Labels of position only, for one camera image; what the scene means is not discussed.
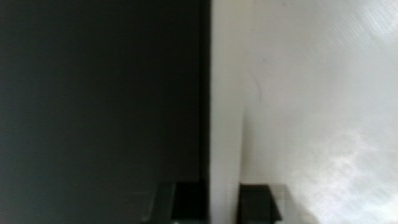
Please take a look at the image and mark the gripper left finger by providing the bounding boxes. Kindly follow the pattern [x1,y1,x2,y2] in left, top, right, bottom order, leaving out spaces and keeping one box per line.
[140,182,207,224]

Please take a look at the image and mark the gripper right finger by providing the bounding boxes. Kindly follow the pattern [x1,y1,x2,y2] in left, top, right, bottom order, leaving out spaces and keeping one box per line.
[235,184,282,224]

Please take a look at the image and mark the white square tabletop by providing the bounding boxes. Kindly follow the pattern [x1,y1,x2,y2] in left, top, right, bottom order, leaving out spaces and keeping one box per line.
[209,0,398,224]

